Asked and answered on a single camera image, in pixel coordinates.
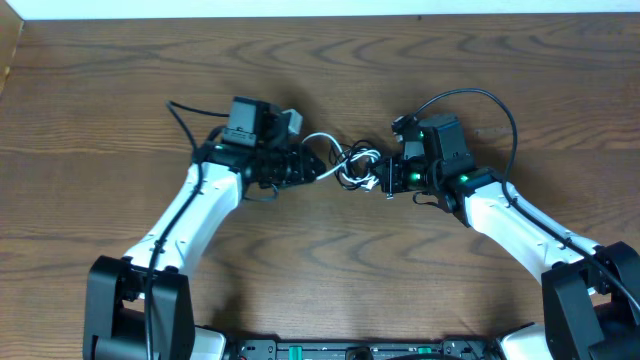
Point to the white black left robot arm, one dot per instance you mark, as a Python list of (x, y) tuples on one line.
[(139, 306)]

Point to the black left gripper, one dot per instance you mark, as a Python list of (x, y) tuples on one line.
[(298, 167)]

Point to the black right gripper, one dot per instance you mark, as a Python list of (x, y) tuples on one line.
[(391, 175)]

